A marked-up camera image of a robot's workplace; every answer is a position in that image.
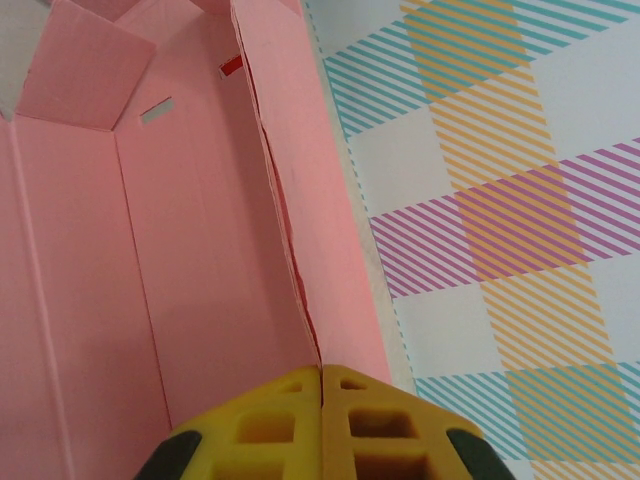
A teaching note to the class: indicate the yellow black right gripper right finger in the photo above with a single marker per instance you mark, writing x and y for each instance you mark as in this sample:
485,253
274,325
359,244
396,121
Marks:
385,430

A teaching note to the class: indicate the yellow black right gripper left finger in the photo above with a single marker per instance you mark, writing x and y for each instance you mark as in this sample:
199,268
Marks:
270,430

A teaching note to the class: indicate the pink paper box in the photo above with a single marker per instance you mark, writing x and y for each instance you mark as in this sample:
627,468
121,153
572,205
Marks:
200,225

